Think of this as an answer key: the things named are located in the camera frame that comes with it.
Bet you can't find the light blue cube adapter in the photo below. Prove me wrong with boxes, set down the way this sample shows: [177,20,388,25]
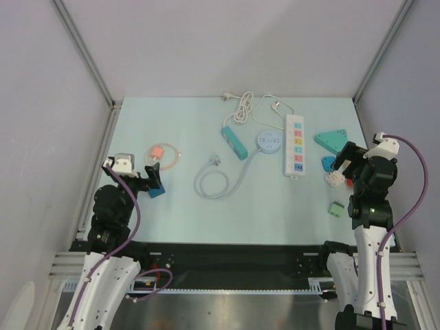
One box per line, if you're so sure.
[321,156,336,173]

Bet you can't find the teal triangular power strip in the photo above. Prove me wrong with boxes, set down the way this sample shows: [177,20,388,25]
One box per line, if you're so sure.
[313,129,348,155]

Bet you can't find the dark blue cube adapter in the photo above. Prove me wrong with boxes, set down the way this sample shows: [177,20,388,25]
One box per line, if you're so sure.
[148,186,166,199]

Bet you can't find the white square charger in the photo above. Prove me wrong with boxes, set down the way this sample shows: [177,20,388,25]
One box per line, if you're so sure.
[325,170,346,187]

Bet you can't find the green small plug adapter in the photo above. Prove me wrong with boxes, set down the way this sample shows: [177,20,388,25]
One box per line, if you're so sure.
[328,201,345,218]

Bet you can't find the round light blue socket hub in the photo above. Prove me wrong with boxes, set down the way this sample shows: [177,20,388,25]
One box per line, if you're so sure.
[256,131,283,155]

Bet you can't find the white multicolour power strip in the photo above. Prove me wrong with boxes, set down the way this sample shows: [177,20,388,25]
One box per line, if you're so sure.
[284,114,306,179]

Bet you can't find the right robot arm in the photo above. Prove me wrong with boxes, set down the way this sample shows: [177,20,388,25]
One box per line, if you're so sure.
[317,137,407,329]

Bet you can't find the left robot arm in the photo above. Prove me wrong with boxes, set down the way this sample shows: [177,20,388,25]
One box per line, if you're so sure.
[58,154,173,329]

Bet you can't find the pink small plug adapter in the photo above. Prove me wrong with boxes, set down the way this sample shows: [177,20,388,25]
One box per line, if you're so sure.
[150,146,164,160]

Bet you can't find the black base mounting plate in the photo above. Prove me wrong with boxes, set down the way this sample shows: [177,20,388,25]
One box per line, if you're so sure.
[117,241,331,291]

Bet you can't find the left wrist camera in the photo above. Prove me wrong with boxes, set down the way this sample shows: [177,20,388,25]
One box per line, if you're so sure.
[102,153,136,176]

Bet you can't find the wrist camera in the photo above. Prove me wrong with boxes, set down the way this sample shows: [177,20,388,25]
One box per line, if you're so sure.
[102,153,136,176]
[370,132,399,160]

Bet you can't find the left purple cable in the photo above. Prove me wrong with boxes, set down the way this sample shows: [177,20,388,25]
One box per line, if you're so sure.
[67,166,173,327]

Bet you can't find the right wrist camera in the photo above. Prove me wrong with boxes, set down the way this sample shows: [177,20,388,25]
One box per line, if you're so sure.
[370,132,399,160]

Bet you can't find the pink thin usb cable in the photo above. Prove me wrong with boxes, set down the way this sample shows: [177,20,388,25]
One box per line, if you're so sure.
[144,142,182,171]

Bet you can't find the light blue power cord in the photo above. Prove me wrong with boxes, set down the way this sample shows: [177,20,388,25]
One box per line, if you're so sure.
[192,149,262,199]

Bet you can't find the white power strip cord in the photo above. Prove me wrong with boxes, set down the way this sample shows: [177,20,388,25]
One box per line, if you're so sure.
[252,94,296,131]

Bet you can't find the white coiled power cord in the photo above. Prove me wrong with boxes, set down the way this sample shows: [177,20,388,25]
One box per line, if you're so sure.
[219,91,254,133]

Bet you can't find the white slotted cable duct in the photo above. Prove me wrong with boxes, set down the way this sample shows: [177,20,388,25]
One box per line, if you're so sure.
[63,276,341,296]

